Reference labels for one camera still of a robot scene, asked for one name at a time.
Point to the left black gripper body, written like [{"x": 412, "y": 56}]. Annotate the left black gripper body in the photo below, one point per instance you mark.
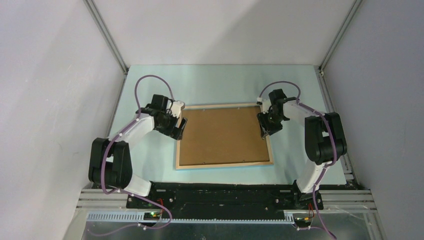
[{"x": 168, "y": 127}]

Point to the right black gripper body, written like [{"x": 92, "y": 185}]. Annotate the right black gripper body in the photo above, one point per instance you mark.
[{"x": 276, "y": 120}]

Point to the wooden picture frame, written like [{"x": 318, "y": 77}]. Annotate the wooden picture frame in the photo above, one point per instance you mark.
[{"x": 177, "y": 149}]

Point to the brown cardboard backing board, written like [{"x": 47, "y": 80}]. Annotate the brown cardboard backing board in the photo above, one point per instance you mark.
[{"x": 225, "y": 136}]

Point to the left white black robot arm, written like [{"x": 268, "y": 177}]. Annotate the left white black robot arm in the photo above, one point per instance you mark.
[{"x": 110, "y": 162}]

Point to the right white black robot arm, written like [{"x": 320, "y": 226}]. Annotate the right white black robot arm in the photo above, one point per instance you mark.
[{"x": 324, "y": 138}]

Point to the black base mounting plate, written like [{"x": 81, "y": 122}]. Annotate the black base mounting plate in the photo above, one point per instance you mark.
[{"x": 210, "y": 201}]

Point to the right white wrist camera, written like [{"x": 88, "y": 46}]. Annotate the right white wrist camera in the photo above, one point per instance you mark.
[{"x": 264, "y": 104}]

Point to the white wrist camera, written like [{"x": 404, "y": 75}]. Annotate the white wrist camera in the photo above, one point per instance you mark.
[
  {"x": 264, "y": 104},
  {"x": 176, "y": 108}
]

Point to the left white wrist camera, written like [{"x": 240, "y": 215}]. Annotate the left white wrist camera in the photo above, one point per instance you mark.
[{"x": 176, "y": 108}]

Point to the right aluminium corner post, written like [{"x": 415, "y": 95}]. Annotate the right aluminium corner post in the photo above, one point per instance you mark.
[{"x": 340, "y": 33}]

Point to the aluminium corner post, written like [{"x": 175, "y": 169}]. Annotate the aluminium corner post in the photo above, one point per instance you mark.
[
  {"x": 106, "y": 34},
  {"x": 340, "y": 33}
]

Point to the aluminium rail front frame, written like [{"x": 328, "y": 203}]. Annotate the aluminium rail front frame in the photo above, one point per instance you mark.
[{"x": 113, "y": 207}]

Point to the left aluminium corner post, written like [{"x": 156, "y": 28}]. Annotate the left aluminium corner post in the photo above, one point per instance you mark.
[{"x": 106, "y": 34}]

